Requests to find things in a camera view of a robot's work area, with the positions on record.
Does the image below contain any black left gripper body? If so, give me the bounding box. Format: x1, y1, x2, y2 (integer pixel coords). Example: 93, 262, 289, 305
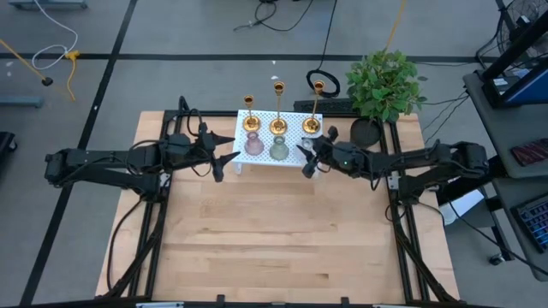
169, 122, 226, 183

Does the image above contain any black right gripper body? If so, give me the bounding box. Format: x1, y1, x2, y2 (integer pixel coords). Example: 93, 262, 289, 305
301, 127, 367, 180

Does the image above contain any tall gold candlestick holder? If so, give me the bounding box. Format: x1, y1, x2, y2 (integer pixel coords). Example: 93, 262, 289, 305
301, 80, 326, 136
269, 80, 289, 137

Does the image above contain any green ribbed glass candle holder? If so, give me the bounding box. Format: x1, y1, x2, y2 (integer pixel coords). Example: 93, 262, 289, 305
269, 135, 290, 163

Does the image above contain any pink ribbed glass candle holder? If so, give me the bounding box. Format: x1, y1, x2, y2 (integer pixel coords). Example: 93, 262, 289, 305
243, 131, 265, 157

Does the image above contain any short gold candlestick holder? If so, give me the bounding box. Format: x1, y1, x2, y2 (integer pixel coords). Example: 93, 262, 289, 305
242, 94, 262, 133

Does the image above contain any white perforated metal shelf rack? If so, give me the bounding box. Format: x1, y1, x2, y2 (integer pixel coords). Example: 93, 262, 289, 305
232, 109, 325, 175

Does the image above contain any green potted plant black pot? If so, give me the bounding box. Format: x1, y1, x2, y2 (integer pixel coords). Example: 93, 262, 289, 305
344, 50, 428, 150

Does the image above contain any grey side desk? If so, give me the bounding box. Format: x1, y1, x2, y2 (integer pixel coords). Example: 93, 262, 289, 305
462, 57, 548, 181

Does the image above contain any backlit keyboard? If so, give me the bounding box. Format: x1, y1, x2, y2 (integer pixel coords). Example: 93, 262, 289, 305
511, 192, 548, 253

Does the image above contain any blue laptop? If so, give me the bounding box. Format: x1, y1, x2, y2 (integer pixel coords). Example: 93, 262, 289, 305
481, 55, 548, 109

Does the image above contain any black floor fan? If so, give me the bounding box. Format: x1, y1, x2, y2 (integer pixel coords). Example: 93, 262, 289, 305
498, 0, 548, 59

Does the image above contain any black coiled floor cable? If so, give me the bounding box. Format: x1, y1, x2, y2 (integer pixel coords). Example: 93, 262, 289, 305
305, 0, 342, 99

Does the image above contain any black aluminium rig frame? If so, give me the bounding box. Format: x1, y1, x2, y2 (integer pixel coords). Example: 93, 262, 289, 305
96, 96, 462, 308

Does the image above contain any yellow floor cable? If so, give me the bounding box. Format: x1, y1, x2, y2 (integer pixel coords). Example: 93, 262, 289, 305
63, 50, 82, 103

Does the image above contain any yellow hanging cable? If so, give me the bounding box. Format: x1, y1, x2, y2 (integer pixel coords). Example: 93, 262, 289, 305
384, 0, 408, 53

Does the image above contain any white floor cable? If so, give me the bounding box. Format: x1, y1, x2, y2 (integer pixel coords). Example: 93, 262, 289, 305
32, 0, 80, 72

